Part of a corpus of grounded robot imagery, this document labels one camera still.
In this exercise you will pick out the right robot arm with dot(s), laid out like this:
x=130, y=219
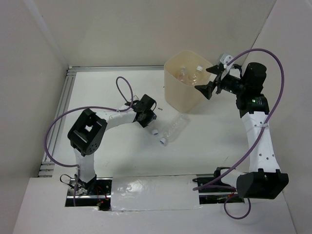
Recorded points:
x=264, y=180

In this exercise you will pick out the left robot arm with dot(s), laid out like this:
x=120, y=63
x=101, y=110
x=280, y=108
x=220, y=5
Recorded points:
x=87, y=133

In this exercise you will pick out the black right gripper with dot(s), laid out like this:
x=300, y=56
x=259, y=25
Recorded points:
x=207, y=89

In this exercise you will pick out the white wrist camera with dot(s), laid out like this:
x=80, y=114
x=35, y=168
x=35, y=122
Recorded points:
x=227, y=61

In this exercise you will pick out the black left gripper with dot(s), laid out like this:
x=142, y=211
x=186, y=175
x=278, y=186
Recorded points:
x=151, y=116

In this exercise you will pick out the clear bottle in bin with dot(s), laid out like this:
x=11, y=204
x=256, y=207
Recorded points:
x=183, y=75

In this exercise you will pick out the clear bottle with white cap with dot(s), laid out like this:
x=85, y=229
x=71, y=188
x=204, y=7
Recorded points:
x=193, y=79

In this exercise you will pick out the beige plastic bin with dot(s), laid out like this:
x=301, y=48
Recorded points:
x=184, y=97

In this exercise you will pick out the clear plastic bottle lying down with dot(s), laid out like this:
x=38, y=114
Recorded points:
x=174, y=128

